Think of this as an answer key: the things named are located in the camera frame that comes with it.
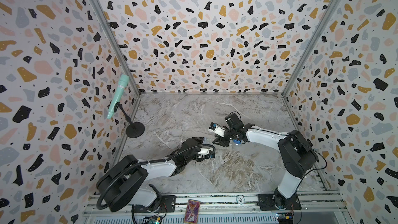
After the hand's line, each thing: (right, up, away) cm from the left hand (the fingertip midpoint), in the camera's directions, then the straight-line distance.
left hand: (204, 140), depth 88 cm
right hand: (+8, 0, +4) cm, 9 cm away
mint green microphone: (-40, +32, -10) cm, 52 cm away
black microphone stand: (-44, +4, +10) cm, 45 cm away
